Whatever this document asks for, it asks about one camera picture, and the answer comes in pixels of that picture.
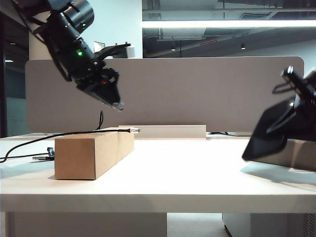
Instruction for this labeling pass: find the black charging cable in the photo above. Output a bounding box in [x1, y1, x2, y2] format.
[0, 110, 141, 163]

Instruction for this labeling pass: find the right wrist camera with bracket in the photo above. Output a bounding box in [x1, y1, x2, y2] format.
[272, 65, 312, 96]

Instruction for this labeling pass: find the grey fabric desk divider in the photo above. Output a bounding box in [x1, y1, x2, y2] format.
[25, 56, 306, 134]

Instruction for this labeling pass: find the beige moulded pulp tray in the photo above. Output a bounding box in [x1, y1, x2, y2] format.
[249, 139, 316, 171]

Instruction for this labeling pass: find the long ceiling light strip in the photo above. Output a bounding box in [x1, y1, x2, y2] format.
[142, 19, 316, 28]

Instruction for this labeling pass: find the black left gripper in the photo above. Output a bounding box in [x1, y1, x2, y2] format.
[75, 66, 125, 111]

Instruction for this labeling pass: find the framed wall notice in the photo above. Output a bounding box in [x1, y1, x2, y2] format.
[93, 40, 106, 54]

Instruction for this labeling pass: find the long brown cardboard box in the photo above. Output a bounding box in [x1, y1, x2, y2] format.
[54, 127, 135, 180]

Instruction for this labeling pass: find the white rectangular cable tray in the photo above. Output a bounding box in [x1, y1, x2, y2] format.
[118, 124, 207, 139]

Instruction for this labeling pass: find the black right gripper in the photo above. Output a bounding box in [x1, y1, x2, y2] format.
[268, 71, 316, 142]

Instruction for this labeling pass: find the black smartphone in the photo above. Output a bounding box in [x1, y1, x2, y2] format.
[241, 100, 297, 162]

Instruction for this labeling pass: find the beige round pillar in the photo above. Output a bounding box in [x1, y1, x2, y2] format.
[29, 29, 55, 60]

